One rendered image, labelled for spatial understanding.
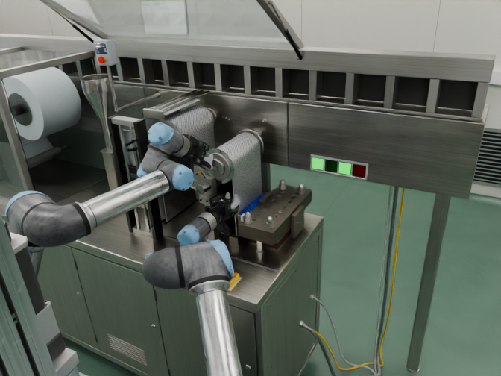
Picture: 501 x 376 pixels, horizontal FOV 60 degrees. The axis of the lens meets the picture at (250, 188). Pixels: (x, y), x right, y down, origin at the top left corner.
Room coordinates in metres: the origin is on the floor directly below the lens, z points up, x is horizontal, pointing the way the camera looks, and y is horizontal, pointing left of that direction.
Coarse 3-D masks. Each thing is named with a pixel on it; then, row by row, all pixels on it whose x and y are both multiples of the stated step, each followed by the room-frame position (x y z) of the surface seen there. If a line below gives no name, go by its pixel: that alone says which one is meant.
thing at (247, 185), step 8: (256, 160) 1.73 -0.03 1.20; (248, 168) 1.67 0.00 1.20; (256, 168) 1.73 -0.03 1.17; (240, 176) 1.61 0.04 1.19; (248, 176) 1.66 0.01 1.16; (256, 176) 1.72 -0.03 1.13; (240, 184) 1.60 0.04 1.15; (248, 184) 1.66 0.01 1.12; (256, 184) 1.72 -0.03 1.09; (240, 192) 1.60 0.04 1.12; (248, 192) 1.66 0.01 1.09; (256, 192) 1.72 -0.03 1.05; (240, 200) 1.60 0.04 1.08; (248, 200) 1.66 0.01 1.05; (240, 208) 1.59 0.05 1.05
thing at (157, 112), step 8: (184, 96) 1.93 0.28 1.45; (192, 96) 1.93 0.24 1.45; (200, 96) 1.92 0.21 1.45; (160, 104) 1.79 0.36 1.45; (168, 104) 1.79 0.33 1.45; (176, 104) 1.78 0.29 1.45; (184, 104) 1.84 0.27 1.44; (144, 112) 1.72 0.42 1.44; (152, 112) 1.70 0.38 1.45; (160, 112) 1.68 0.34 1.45; (168, 112) 1.73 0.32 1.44
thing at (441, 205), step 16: (448, 208) 1.59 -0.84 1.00; (432, 224) 1.61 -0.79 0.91; (432, 240) 1.60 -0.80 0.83; (432, 256) 1.60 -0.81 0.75; (432, 272) 1.59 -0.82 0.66; (432, 288) 1.59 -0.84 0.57; (416, 320) 1.61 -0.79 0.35; (416, 336) 1.60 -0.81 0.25; (416, 352) 1.60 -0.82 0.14; (416, 368) 1.59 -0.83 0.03
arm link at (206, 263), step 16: (208, 240) 1.02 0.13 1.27; (176, 256) 0.96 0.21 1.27; (192, 256) 0.96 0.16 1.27; (208, 256) 0.96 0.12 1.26; (224, 256) 0.96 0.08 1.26; (192, 272) 0.93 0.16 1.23; (208, 272) 0.92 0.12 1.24; (224, 272) 0.94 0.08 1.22; (192, 288) 0.90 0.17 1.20; (208, 288) 0.90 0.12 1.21; (224, 288) 0.92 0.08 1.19; (208, 304) 0.86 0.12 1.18; (224, 304) 0.87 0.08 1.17; (208, 320) 0.83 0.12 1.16; (224, 320) 0.84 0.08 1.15; (208, 336) 0.80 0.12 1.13; (224, 336) 0.80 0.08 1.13; (208, 352) 0.78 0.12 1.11; (224, 352) 0.77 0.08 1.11; (208, 368) 0.75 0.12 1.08; (224, 368) 0.74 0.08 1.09; (240, 368) 0.76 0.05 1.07
